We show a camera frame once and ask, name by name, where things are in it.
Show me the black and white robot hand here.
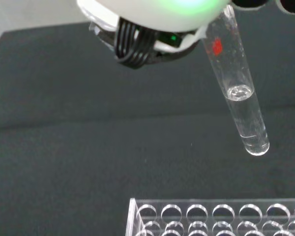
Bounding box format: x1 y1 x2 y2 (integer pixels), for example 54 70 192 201
76 0 295 70

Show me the clear plastic test tube rack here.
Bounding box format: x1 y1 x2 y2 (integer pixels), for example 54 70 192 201
125 197 295 236

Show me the black bench cloth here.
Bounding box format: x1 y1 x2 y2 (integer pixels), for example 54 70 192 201
0 7 295 236

